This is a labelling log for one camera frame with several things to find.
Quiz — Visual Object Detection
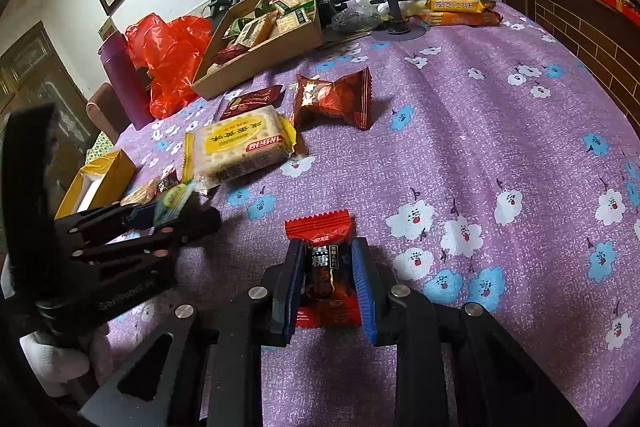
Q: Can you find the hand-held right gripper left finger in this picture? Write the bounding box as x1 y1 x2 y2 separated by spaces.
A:
77 238 307 427

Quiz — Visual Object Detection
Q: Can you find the beige cracker packet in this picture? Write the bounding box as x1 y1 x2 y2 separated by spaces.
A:
120 179 161 208

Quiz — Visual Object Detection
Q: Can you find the white plastic bag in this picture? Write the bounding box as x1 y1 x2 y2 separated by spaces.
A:
356 0 426 18

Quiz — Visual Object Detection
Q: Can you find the purple bottle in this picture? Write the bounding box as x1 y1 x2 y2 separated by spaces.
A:
97 32 156 131

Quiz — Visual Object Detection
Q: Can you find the person's left hand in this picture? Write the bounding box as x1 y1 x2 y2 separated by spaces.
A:
21 331 110 397

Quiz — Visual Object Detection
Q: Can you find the purple floral tablecloth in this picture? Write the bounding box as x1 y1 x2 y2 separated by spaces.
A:
95 0 640 427

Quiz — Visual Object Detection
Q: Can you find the yellow rimmed white tray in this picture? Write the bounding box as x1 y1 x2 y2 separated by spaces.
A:
54 149 137 220

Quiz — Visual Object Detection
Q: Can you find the wooden cabinet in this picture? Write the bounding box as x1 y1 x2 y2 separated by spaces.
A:
510 0 640 132

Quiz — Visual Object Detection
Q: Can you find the orange cracker packet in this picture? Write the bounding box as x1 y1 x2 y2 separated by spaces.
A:
419 11 503 28
424 0 496 14

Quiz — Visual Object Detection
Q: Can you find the cardboard tray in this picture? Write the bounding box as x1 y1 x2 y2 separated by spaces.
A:
191 0 325 101

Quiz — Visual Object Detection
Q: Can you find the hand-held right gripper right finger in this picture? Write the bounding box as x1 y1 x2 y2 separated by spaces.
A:
350 237 588 427

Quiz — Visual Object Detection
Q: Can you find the yellow cracker packet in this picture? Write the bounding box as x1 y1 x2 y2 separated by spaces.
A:
181 104 297 196

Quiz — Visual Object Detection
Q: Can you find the dark red snack packet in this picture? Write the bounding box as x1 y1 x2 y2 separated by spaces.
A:
291 67 374 131

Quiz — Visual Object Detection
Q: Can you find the red plastic bag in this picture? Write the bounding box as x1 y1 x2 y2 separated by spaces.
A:
124 13 213 120

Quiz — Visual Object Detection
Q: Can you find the carved wooden door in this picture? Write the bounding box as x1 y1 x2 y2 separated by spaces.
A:
0 21 101 188

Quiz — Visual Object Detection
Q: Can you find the red black candy packet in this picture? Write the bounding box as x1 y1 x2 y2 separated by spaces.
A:
284 209 362 329

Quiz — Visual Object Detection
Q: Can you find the pile of assorted snack packets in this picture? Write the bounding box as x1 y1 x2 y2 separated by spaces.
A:
210 0 321 62

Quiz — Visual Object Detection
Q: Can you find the small red candy packet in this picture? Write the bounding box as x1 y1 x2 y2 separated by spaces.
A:
157 167 181 194

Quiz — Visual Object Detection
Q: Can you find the clear plastic bag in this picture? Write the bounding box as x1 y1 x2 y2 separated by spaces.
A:
330 7 382 34

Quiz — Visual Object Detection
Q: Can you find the green yellow snack packet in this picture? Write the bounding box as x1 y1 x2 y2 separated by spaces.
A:
152 183 198 228

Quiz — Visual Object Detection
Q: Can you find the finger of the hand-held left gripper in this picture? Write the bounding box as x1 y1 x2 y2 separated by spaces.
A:
54 202 162 241
71 206 222 294

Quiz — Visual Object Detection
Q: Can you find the brown chair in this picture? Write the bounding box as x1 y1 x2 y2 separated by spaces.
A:
86 82 131 142

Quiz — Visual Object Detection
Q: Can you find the long dark red packet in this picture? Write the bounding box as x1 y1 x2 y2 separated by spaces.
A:
218 85 285 120

